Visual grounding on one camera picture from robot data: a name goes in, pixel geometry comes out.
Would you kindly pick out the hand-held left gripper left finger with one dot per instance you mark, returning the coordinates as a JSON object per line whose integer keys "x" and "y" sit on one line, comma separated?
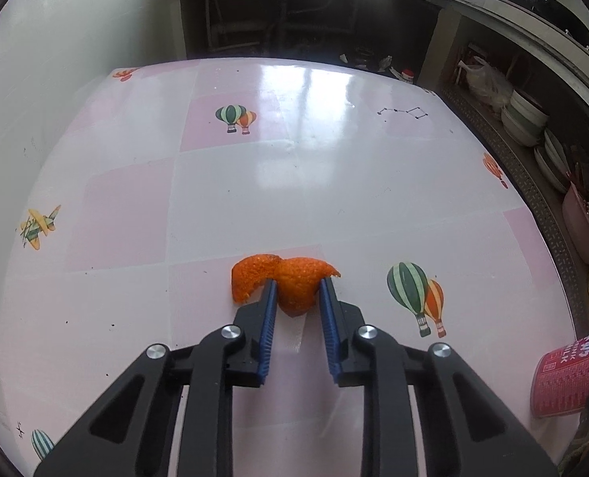
{"x": 268, "y": 333}

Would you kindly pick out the grey concrete counter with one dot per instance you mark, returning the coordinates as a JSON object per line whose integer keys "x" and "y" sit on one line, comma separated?
{"x": 473, "y": 7}

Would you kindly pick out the pink basin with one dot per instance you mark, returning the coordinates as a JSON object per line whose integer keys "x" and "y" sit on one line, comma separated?
{"x": 580, "y": 228}

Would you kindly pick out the red-capped oil bottle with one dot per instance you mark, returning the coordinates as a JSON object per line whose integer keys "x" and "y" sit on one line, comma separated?
{"x": 407, "y": 75}

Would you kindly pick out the white plastic bag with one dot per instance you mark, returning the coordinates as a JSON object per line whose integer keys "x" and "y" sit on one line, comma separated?
{"x": 485, "y": 84}

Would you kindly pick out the black wok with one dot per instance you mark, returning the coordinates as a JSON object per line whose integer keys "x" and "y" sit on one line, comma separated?
{"x": 567, "y": 17}

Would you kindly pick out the orange peel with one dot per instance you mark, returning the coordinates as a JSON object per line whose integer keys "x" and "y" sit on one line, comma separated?
{"x": 294, "y": 283}

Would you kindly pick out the red can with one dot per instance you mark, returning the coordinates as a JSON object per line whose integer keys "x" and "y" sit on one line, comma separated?
{"x": 567, "y": 372}

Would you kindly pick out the pink checked printed tablecloth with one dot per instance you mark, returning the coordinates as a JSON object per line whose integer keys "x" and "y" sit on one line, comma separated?
{"x": 274, "y": 184}

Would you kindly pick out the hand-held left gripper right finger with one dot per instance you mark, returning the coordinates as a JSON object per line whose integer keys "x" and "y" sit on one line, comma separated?
{"x": 330, "y": 333}

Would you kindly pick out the stack of white bowls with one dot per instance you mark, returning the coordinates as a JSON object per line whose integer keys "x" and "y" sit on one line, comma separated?
{"x": 523, "y": 119}

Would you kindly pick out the stack of plates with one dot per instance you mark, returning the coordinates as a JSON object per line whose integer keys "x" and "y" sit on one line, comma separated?
{"x": 553, "y": 161}

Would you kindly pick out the perforated metal shelf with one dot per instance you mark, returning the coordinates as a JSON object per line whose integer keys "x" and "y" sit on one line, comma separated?
{"x": 518, "y": 179}

